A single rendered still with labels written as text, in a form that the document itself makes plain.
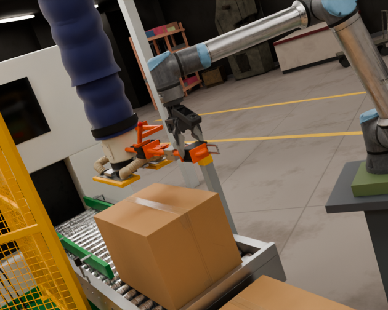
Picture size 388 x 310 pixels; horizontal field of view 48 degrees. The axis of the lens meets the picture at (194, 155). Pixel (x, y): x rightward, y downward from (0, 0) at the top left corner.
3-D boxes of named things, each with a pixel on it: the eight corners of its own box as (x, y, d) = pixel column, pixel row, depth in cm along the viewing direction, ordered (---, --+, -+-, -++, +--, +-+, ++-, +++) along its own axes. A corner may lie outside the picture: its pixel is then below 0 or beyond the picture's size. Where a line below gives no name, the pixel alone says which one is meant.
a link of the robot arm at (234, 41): (318, -9, 179) (169, 51, 172) (333, -16, 167) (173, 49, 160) (326, 18, 182) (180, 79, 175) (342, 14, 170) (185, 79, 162)
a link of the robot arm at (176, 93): (185, 82, 154) (163, 91, 149) (189, 95, 155) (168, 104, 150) (172, 85, 161) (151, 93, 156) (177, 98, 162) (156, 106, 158)
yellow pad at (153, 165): (124, 165, 228) (121, 156, 226) (140, 157, 233) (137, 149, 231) (157, 170, 200) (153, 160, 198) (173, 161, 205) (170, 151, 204)
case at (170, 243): (121, 280, 235) (92, 216, 225) (178, 243, 255) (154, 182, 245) (178, 317, 185) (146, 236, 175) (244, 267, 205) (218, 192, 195)
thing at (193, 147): (181, 162, 161) (177, 150, 159) (196, 154, 164) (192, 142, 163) (194, 163, 154) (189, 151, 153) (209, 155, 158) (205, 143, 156)
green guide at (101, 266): (30, 234, 368) (25, 225, 366) (42, 228, 374) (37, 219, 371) (98, 287, 235) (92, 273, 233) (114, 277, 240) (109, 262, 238)
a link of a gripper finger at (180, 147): (177, 157, 162) (177, 133, 162) (185, 158, 157) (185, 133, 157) (169, 158, 160) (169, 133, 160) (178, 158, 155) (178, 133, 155)
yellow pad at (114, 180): (93, 181, 218) (89, 171, 217) (109, 172, 223) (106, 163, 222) (122, 188, 190) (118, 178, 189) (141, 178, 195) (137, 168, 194)
